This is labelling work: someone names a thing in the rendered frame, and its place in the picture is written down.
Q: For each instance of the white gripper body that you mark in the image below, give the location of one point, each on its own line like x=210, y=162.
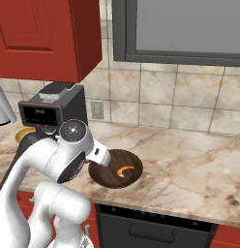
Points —
x=102, y=157

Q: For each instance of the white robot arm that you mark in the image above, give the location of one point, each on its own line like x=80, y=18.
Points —
x=44, y=155

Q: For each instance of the dark wooden bowl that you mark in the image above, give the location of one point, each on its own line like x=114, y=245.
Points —
x=125, y=158

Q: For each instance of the orange shrimp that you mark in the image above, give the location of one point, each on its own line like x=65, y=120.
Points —
x=124, y=169

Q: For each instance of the yellow plate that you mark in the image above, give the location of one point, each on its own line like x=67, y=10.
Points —
x=22, y=133

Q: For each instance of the red upper cupboard door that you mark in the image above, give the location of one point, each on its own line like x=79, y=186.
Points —
x=31, y=35

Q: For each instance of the black coffee machine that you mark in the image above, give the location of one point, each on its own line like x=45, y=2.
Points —
x=70, y=103

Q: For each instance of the black dishwasher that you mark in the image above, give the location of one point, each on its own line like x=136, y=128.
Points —
x=157, y=231

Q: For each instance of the red upper cupboard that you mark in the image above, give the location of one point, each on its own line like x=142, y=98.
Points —
x=89, y=32

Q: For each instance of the grey-framed window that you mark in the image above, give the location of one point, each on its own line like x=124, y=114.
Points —
x=189, y=25

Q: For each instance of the grey wall socket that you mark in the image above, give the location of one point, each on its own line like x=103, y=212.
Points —
x=97, y=110

